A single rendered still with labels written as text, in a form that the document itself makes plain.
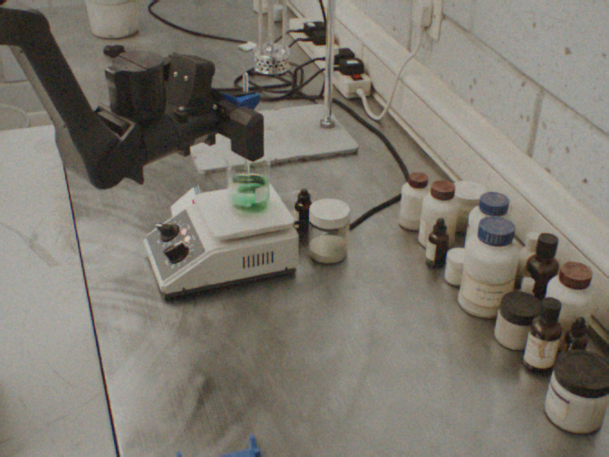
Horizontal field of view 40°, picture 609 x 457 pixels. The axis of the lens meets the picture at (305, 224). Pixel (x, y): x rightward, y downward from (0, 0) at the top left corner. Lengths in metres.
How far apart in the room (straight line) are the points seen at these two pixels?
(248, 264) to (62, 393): 0.31
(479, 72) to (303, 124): 0.37
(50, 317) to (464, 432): 0.56
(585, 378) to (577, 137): 0.38
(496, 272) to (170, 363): 0.44
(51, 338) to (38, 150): 0.54
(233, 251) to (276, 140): 0.44
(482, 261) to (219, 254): 0.35
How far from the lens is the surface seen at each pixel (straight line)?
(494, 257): 1.12
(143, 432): 1.01
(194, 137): 1.04
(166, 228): 1.22
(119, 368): 1.09
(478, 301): 1.16
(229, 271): 1.18
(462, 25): 1.50
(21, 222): 1.40
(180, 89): 1.04
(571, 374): 1.01
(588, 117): 1.21
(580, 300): 1.11
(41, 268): 1.28
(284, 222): 1.18
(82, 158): 0.95
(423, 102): 1.56
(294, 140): 1.56
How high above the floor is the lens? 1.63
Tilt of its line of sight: 33 degrees down
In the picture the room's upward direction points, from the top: 1 degrees clockwise
